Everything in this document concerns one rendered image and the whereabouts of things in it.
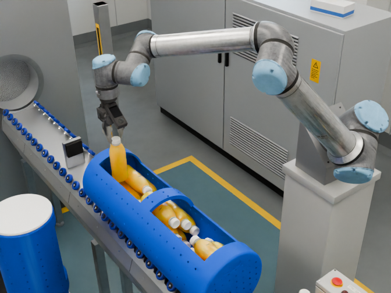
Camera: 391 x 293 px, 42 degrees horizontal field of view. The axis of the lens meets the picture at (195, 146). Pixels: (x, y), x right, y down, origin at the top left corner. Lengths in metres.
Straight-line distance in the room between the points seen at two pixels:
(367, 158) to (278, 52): 0.62
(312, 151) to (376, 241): 1.60
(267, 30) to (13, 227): 1.32
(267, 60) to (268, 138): 2.20
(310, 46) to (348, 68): 0.26
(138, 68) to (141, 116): 3.20
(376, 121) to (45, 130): 1.91
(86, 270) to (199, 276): 1.82
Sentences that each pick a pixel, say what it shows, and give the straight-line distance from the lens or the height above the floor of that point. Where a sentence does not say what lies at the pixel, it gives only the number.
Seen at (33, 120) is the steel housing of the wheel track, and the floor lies 0.93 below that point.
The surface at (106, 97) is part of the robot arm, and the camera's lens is 2.06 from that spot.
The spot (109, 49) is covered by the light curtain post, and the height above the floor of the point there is 1.46.
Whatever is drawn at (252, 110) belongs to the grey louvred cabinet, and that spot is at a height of 0.63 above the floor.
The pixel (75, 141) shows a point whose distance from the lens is 2.72.
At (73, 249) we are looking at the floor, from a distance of 3.67.
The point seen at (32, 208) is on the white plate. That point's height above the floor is 1.04.
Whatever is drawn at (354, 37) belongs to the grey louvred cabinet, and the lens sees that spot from 3.20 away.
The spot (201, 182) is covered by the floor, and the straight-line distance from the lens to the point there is 4.15.
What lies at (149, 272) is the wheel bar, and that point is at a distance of 2.13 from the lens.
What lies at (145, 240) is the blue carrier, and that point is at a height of 1.13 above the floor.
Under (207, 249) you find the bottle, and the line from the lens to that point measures 1.83.
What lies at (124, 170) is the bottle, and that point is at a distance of 2.23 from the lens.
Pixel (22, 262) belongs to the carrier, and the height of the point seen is 0.88.
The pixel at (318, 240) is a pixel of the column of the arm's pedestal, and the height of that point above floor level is 0.80.
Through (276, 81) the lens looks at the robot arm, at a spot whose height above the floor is 1.76.
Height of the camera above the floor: 2.46
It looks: 32 degrees down
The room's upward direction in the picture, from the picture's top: 1 degrees counter-clockwise
